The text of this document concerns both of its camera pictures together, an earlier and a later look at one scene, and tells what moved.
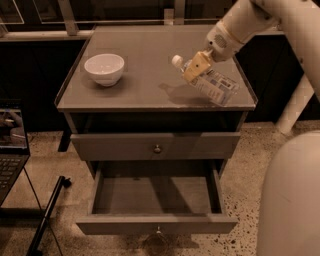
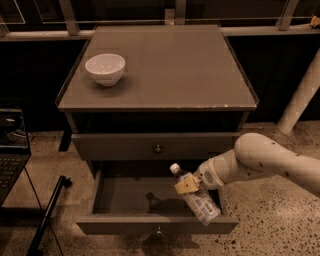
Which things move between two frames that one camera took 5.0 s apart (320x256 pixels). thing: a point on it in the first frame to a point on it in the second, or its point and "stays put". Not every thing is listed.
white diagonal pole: [295, 105] stays put
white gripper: [221, 47] to [206, 175]
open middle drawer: [156, 198] stays put
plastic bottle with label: [213, 85] to [204, 207]
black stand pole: [36, 244] stays put
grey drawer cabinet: [159, 113] stays put
